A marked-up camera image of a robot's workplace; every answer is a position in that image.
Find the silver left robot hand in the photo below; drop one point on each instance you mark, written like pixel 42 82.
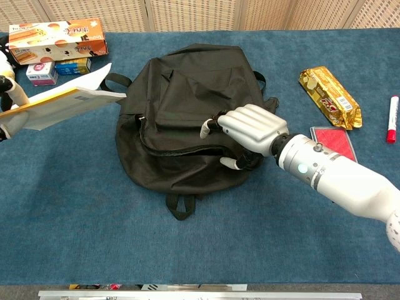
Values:
pixel 19 93

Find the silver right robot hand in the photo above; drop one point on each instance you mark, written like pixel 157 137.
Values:
pixel 253 128

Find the yellow and white Lexicon book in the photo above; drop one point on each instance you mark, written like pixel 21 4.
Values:
pixel 62 103

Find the black backpack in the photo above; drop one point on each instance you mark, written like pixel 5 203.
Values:
pixel 187 93

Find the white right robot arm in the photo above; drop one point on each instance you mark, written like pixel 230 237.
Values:
pixel 343 184

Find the pink and white small box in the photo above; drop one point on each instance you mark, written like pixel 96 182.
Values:
pixel 40 73

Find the blue and yellow small box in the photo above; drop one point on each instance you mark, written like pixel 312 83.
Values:
pixel 72 66

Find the orange snack box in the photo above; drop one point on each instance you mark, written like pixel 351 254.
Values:
pixel 56 37

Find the red card in clear case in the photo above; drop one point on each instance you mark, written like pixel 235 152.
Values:
pixel 331 137

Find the gold foil snack packet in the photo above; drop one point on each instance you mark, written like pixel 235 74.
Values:
pixel 331 97

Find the beige lattice folding screen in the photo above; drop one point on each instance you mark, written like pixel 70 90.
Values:
pixel 200 14

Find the red and white marker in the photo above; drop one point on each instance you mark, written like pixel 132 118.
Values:
pixel 392 122

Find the aluminium profile rail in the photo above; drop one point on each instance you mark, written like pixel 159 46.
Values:
pixel 200 295

